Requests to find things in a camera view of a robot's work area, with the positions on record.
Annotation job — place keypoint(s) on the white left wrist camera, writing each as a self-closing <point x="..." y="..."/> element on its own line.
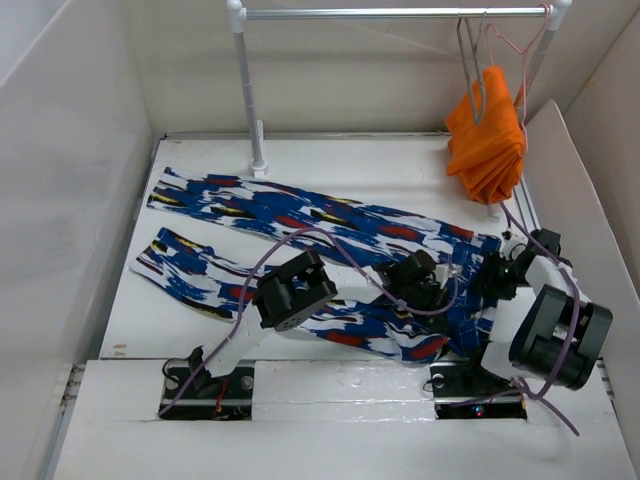
<point x="445" y="272"/>

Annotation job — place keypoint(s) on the grey clothes hanger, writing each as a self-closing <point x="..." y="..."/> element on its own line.
<point x="468" y="43"/>

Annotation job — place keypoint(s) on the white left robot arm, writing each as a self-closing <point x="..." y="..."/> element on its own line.
<point x="295" y="291"/>

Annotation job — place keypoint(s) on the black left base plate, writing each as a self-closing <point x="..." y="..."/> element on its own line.
<point x="225" y="399"/>

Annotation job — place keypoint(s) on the orange cloth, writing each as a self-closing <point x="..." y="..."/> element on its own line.
<point x="488" y="157"/>

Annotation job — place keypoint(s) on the blue patterned trousers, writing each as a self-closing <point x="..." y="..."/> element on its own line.
<point x="348" y="232"/>

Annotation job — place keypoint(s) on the pink wire hanger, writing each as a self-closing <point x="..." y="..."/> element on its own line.
<point x="520" y="102"/>

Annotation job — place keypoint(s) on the white clothes rack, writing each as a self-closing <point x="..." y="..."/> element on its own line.
<point x="239" y="15"/>

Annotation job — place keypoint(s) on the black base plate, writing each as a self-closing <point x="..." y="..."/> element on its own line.
<point x="462" y="391"/>
<point x="225" y="399"/>

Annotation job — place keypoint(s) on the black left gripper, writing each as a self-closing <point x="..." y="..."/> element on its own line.
<point x="438" y="296"/>

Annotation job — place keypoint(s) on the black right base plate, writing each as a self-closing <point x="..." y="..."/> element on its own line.
<point x="462" y="391"/>

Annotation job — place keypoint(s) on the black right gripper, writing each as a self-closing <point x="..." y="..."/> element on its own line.
<point x="487" y="277"/>

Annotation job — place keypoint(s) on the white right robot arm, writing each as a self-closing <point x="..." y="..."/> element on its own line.
<point x="544" y="326"/>

